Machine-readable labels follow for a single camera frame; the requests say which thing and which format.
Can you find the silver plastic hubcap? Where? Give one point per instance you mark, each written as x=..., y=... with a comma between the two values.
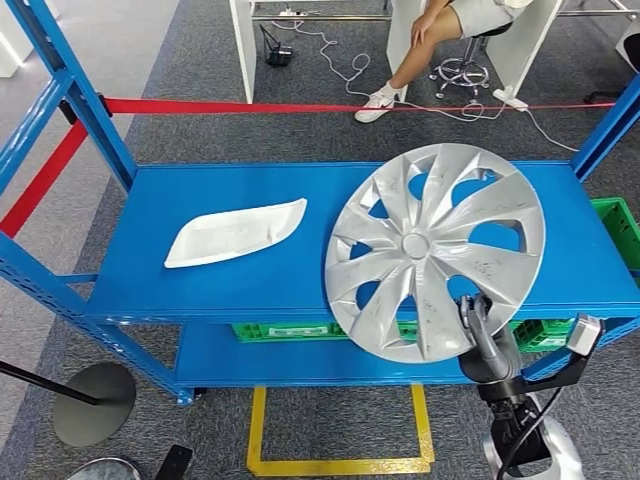
x=415, y=248

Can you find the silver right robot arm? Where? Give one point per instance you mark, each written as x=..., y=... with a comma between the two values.
x=560, y=444

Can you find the chrome stool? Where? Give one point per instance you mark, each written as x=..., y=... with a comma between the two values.
x=460, y=69

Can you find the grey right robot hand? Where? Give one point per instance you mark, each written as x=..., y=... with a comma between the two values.
x=492, y=358

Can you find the white desk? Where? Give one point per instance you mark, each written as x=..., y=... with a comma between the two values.
x=244, y=46

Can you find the black router on floor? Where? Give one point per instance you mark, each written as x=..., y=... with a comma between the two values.
x=278, y=54

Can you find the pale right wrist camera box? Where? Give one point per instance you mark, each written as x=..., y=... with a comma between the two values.
x=585, y=334

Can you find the black stanchion with round base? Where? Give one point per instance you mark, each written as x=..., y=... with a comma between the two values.
x=95, y=411

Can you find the white furniture panel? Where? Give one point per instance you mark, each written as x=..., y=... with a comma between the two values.
x=630, y=46

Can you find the green plastic crate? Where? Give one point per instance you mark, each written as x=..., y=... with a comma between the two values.
x=410, y=331
x=620, y=232
x=540, y=334
x=280, y=331

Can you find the seated person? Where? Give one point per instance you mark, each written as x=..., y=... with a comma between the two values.
x=404, y=60

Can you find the chrome stanchion with round base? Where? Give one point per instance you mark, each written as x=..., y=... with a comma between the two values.
x=105, y=472
x=69, y=111

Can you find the blue metal shelf rack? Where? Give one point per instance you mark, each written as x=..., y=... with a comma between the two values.
x=250, y=285

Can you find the white block with light strip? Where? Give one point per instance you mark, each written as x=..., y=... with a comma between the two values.
x=10, y=60

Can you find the white curved plastic part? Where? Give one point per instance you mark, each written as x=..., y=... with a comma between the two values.
x=235, y=233

